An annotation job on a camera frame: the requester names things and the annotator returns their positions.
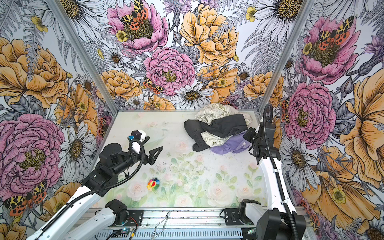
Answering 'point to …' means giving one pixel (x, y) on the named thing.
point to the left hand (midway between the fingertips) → (154, 146)
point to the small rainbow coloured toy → (153, 184)
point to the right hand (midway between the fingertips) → (248, 133)
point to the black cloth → (218, 127)
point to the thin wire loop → (167, 214)
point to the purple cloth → (235, 144)
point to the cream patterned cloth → (215, 112)
